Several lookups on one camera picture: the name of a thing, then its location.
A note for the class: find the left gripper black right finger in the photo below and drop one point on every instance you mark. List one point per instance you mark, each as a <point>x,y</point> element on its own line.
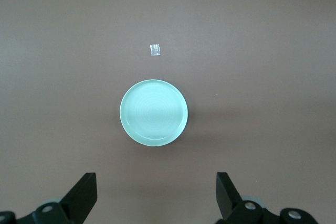
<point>231,203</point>

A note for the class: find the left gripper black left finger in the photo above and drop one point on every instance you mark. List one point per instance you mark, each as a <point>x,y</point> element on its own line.
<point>78,203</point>

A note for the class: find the light green round plate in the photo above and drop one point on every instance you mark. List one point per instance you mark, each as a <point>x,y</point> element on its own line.
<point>153,113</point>

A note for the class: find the brown table cover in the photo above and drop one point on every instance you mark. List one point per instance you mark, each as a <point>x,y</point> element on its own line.
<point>78,51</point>

